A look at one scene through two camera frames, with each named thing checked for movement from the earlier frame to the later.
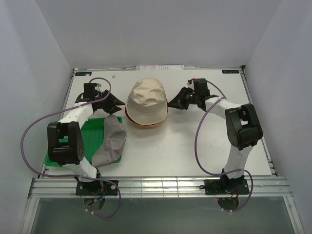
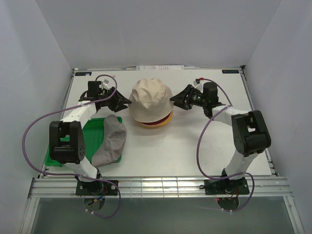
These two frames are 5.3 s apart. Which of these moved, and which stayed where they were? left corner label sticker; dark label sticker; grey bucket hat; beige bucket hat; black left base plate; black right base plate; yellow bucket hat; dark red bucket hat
Moved: dark red bucket hat; yellow bucket hat; beige bucket hat
Stayed: left corner label sticker; dark label sticker; black right base plate; black left base plate; grey bucket hat
